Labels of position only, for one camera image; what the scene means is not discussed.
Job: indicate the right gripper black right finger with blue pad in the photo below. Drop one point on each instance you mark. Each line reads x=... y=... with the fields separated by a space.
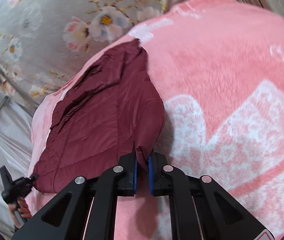
x=199 y=207

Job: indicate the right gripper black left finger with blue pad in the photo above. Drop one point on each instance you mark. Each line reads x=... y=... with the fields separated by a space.
x=85 y=208

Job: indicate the maroon puffer jacket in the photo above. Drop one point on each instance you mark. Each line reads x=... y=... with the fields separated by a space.
x=112 y=110

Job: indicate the person's left hand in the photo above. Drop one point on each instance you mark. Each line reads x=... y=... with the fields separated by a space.
x=22 y=209

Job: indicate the grey floral bedsheet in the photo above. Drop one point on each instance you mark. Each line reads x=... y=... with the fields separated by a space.
x=43 y=43

